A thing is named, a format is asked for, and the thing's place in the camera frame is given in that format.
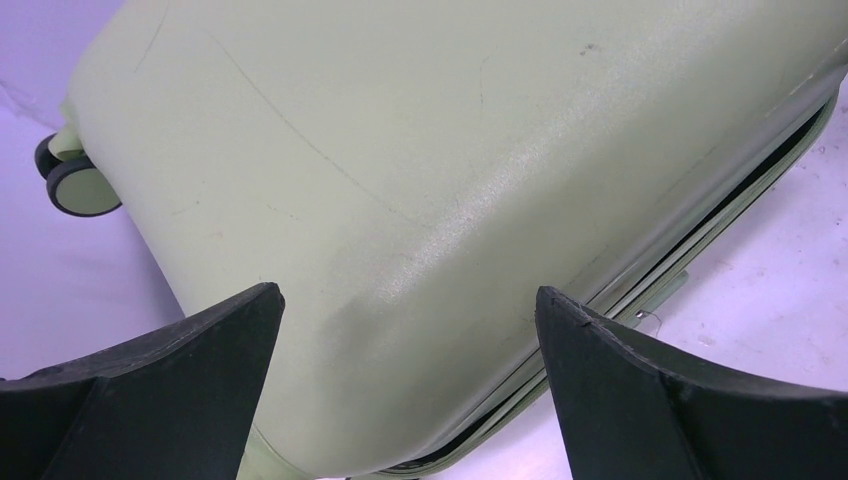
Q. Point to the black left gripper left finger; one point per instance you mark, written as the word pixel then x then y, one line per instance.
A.
pixel 175 403

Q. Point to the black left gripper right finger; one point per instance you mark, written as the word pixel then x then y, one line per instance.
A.
pixel 632 407

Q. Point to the green hard-shell suitcase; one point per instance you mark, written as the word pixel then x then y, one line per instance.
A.
pixel 409 173

